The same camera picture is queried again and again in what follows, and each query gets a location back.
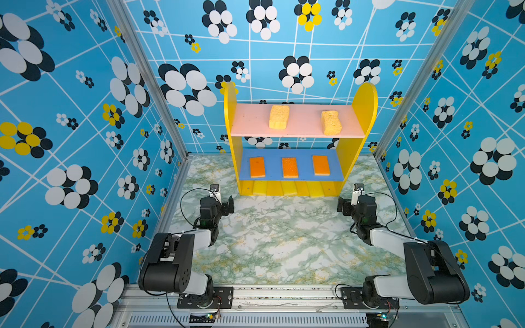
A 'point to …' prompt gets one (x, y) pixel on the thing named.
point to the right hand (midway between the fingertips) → (354, 197)
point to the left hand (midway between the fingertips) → (222, 194)
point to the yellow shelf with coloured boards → (253, 137)
